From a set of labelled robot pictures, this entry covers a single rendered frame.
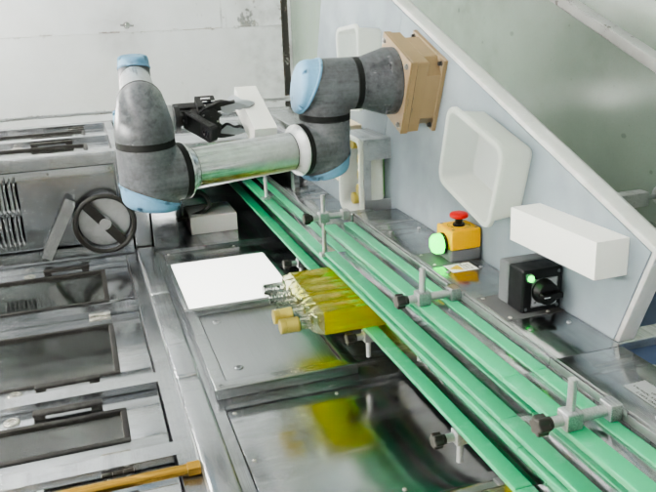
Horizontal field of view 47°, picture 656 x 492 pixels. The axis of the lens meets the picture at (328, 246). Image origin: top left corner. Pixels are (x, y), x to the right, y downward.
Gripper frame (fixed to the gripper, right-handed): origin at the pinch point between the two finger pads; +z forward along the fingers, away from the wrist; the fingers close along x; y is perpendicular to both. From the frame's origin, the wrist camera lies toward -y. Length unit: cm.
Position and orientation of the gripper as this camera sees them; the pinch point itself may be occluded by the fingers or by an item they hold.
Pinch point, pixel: (250, 116)
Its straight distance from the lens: 205.3
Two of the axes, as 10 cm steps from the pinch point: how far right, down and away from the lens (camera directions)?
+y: -3.1, -6.0, 7.4
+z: 9.5, -1.3, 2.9
